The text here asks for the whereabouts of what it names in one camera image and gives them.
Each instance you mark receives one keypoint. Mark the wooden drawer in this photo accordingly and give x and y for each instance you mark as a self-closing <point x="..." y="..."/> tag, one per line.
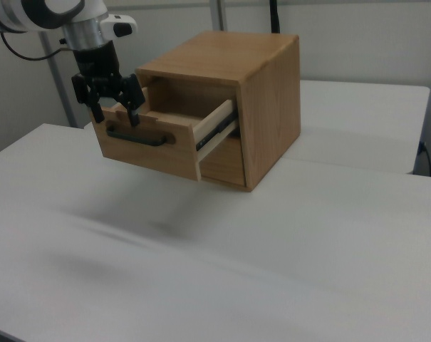
<point x="154" y="139"/>

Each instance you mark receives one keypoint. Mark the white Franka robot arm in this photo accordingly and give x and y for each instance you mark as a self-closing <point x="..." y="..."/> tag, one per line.
<point x="40" y="14"/>

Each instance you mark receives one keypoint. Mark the black metal drawer rail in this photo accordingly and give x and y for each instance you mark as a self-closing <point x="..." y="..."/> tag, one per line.
<point x="215" y="132"/>

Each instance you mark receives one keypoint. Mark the wooden cabinet box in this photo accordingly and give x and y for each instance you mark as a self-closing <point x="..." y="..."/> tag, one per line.
<point x="258" y="107"/>

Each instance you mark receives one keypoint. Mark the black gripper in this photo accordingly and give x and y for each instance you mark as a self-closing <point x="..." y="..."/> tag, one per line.
<point x="97" y="66"/>

